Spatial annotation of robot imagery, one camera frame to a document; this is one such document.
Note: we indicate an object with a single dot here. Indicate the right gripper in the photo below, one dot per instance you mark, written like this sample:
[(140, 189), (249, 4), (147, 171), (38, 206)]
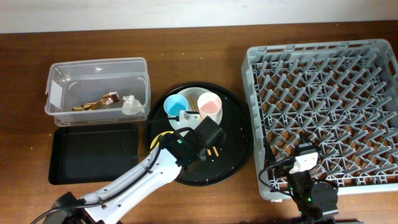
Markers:
[(289, 163)]

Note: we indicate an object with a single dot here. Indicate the wooden chopstick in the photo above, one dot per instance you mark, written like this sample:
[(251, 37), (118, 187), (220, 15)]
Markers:
[(201, 119), (215, 151)]

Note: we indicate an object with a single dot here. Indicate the pink cup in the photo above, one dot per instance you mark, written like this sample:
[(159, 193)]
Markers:
[(209, 105)]

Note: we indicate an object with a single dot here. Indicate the blue cup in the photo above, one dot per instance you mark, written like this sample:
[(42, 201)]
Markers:
[(174, 104)]

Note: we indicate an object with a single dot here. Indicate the yellow bowl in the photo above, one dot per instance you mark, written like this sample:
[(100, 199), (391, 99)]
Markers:
[(155, 142)]

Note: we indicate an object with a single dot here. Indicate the white tissue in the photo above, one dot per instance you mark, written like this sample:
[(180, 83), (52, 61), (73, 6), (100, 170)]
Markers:
[(132, 106)]

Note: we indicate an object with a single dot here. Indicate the brown snack wrapper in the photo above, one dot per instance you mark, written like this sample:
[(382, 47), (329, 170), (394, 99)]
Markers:
[(107, 99)]

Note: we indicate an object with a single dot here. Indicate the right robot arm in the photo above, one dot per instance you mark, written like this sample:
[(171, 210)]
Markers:
[(316, 199)]

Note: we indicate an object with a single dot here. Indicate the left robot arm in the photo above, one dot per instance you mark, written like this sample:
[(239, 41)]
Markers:
[(173, 153)]

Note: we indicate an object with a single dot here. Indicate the grey dishwasher rack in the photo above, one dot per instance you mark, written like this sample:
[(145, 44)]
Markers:
[(342, 95)]

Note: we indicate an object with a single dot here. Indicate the round black tray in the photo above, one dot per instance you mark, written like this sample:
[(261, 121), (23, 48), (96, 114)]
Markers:
[(233, 151)]

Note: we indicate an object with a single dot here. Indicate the black rectangular tray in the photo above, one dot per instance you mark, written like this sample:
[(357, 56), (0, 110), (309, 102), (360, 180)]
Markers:
[(101, 153)]

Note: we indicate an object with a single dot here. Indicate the clear plastic bin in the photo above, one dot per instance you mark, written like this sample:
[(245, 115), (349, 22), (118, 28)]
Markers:
[(72, 84)]

